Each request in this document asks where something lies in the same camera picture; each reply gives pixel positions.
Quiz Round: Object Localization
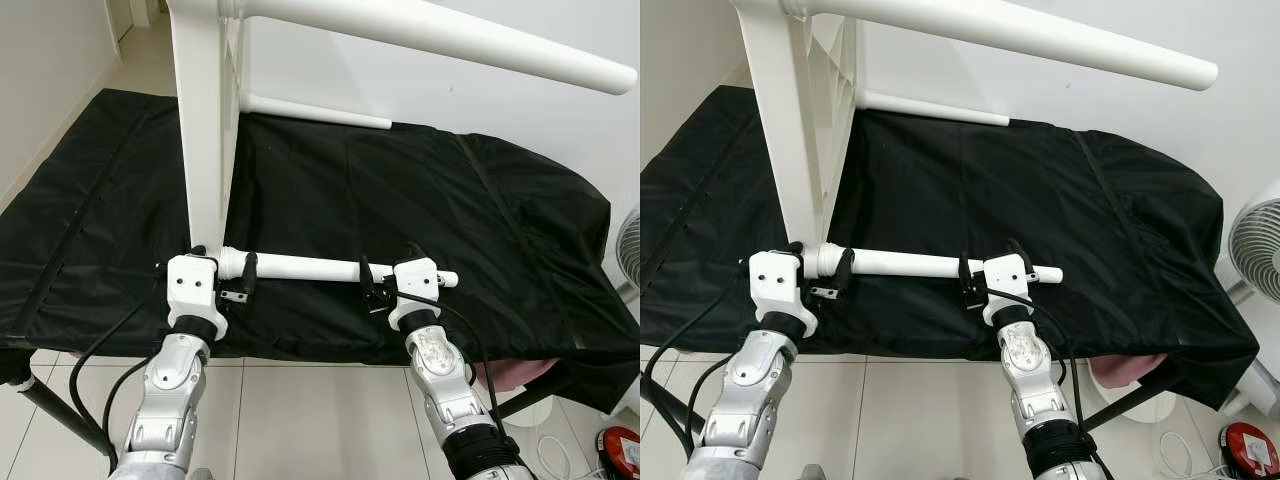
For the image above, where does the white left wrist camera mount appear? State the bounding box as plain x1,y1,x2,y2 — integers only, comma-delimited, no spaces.
748,250,819,339
165,255,229,341

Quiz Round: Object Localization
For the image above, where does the thick white cable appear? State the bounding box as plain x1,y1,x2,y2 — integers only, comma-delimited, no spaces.
538,435,601,480
1158,430,1226,480

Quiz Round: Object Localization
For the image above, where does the black table cloth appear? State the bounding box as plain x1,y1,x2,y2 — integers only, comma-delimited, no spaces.
640,85,1259,411
0,88,640,416

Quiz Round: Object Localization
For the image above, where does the white round base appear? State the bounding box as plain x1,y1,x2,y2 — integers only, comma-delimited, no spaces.
1100,390,1186,426
505,395,556,429

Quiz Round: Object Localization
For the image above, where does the white plastic table leg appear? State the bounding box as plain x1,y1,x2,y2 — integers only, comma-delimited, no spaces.
858,90,1011,128
803,243,1064,286
240,94,393,131
785,0,1219,93
218,247,459,289
220,0,638,96

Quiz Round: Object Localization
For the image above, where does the pink round object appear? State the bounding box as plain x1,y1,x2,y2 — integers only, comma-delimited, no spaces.
470,358,556,393
1085,352,1166,389

